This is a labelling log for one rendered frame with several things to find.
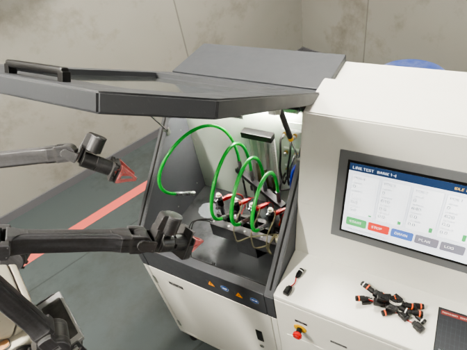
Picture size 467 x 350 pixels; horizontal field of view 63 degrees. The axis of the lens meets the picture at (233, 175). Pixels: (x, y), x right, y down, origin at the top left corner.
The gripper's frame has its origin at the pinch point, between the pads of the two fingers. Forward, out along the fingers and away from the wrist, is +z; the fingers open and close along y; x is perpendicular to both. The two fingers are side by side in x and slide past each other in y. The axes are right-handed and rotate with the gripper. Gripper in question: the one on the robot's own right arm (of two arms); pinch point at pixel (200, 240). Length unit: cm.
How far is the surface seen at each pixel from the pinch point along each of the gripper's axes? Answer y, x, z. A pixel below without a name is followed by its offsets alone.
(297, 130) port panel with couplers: 47, 2, 36
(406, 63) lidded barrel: 129, 37, 219
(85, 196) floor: -74, 218, 95
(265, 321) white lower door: -32, -15, 41
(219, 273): -17.8, 3.4, 23.3
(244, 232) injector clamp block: -1.6, 6.8, 35.7
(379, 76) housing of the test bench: 77, -17, 47
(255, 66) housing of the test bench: 66, 28, 30
